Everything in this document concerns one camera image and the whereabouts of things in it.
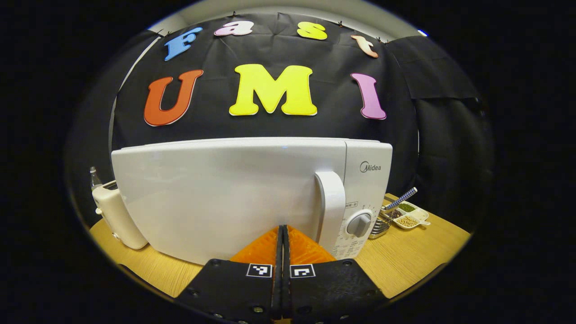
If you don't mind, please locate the white microwave oven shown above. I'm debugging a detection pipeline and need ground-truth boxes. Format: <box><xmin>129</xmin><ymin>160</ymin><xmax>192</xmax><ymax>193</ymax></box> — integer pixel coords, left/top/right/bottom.
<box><xmin>111</xmin><ymin>137</ymin><xmax>393</xmax><ymax>266</ymax></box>

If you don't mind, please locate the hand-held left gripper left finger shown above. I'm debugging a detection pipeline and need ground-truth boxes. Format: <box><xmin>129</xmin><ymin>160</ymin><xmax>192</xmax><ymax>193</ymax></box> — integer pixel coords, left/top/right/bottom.
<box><xmin>175</xmin><ymin>225</ymin><xmax>283</xmax><ymax>324</ymax></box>

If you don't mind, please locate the black backdrop cloth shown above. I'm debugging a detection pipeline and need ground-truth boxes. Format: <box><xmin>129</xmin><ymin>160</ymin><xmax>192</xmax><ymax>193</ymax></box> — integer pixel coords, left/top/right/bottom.
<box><xmin>65</xmin><ymin>11</ymin><xmax>495</xmax><ymax>234</ymax></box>

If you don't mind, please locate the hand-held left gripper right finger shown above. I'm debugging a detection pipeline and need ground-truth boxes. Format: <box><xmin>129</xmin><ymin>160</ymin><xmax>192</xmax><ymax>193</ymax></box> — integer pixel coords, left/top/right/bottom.
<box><xmin>283</xmin><ymin>225</ymin><xmax>388</xmax><ymax>324</ymax></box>

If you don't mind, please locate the white divided dish of beans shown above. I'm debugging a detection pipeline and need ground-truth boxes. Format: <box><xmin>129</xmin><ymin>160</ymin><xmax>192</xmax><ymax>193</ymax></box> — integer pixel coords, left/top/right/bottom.
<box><xmin>389</xmin><ymin>201</ymin><xmax>432</xmax><ymax>230</ymax></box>

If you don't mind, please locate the white toaster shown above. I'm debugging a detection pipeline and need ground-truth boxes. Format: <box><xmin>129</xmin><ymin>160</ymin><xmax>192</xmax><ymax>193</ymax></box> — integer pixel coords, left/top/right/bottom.
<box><xmin>92</xmin><ymin>180</ymin><xmax>149</xmax><ymax>251</ymax></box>

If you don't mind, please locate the metal utensil holder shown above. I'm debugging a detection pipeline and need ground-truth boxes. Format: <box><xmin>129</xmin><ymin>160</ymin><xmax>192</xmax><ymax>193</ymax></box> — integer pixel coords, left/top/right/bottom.
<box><xmin>369</xmin><ymin>205</ymin><xmax>396</xmax><ymax>239</ymax></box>

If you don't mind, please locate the checked handle spoon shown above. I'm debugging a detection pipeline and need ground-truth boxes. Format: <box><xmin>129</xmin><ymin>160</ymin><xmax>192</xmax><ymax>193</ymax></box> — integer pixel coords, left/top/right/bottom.
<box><xmin>382</xmin><ymin>187</ymin><xmax>419</xmax><ymax>212</ymax></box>

